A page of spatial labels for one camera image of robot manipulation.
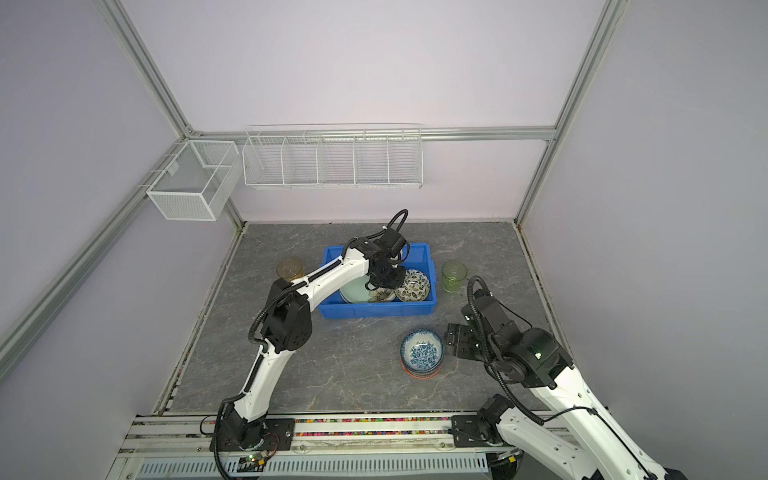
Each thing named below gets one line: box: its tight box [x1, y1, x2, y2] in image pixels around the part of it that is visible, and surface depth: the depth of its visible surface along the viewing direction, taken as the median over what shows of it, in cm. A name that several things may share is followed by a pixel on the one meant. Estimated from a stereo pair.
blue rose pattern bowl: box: [400, 329, 444, 373], surface depth 82 cm
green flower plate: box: [340, 275, 397, 303], surface depth 96 cm
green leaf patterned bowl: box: [395, 269, 431, 302], surface depth 97 cm
